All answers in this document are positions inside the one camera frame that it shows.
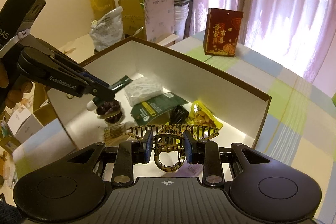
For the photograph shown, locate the person left hand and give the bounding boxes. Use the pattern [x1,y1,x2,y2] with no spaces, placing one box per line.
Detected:
[0,63,33,109]

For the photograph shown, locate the pale pink cardboard sheet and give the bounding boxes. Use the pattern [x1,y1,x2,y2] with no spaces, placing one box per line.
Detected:
[143,0,174,43]

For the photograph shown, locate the checkered tablecloth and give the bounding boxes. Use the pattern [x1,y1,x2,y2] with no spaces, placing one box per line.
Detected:
[11,29,336,222]

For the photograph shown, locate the clear floss pick bag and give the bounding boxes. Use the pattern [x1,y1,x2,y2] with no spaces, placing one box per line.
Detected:
[124,76,163,107]

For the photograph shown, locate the dark green snack pouch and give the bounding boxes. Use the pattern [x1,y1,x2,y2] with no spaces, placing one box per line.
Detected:
[130,92,189,126]

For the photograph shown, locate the white carved wood rack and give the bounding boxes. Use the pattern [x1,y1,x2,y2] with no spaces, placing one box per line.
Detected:
[114,0,145,36]

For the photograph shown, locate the brown hair scrunchie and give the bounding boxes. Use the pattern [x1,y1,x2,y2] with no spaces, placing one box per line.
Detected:
[96,100,123,124]

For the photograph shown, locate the red gift paper bag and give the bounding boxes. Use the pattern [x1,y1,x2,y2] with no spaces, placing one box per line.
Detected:
[203,8,243,57]

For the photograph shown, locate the brown cardboard storage box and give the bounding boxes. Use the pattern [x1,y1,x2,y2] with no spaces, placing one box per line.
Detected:
[46,35,272,180]

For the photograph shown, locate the silver foil bag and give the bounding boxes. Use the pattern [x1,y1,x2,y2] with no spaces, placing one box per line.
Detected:
[89,6,125,52]

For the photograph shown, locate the black cable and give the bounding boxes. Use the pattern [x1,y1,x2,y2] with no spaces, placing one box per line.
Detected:
[168,105,189,125]

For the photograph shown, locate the yellow snack packet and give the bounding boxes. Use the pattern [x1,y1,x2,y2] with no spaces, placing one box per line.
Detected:
[187,100,223,130]

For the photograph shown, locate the tiger stripe hair claw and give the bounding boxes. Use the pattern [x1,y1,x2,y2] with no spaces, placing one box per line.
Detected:
[127,124,219,172]

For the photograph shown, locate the cotton swab packet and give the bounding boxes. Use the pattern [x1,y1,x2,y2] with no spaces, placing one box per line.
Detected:
[103,122,135,147]

